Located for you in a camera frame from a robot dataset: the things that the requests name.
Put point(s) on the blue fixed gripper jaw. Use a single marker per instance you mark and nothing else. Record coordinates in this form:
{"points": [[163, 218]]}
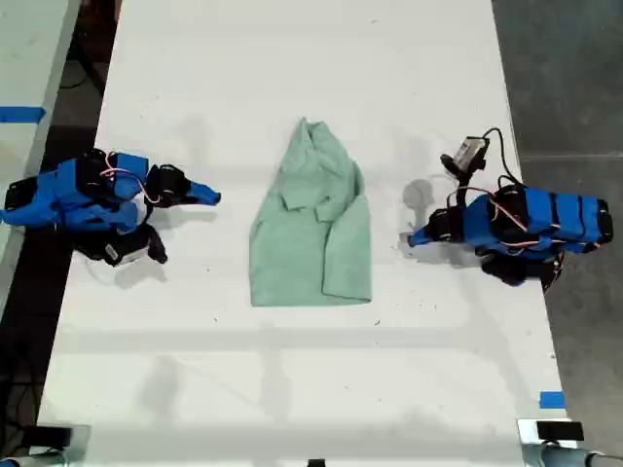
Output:
{"points": [[204, 190], [422, 234]]}

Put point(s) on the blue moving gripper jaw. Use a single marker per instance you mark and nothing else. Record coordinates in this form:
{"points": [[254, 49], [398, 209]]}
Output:
{"points": [[204, 199], [422, 241]]}

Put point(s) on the pale green T-shirt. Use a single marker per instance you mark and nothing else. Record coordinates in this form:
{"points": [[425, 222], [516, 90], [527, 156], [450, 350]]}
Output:
{"points": [[302, 253]]}

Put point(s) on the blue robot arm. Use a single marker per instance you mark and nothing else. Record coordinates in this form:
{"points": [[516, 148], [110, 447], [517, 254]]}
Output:
{"points": [[73, 194], [560, 219]]}

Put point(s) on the long blue tape strip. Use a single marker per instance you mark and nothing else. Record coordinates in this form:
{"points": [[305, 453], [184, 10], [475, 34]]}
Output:
{"points": [[22, 114]]}

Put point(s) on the pale side table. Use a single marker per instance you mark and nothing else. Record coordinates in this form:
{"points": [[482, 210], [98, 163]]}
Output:
{"points": [[29, 48]]}

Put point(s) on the small blue tape piece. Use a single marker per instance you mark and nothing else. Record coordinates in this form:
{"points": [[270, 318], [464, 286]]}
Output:
{"points": [[552, 400]]}

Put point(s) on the small black box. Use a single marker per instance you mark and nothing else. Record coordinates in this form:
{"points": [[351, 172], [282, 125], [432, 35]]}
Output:
{"points": [[52, 436], [560, 431]]}

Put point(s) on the short black camera stalk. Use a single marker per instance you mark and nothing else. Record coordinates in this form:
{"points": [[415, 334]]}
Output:
{"points": [[157, 245], [452, 166]]}

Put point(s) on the black camera box silver face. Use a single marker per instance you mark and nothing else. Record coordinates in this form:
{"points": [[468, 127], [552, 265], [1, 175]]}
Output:
{"points": [[469, 152]]}

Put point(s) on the black camera box white label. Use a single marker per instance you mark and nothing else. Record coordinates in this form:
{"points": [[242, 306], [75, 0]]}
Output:
{"points": [[119, 250]]}

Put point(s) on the silver metal bracket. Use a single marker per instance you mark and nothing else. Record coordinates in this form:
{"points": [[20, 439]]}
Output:
{"points": [[526, 430]]}

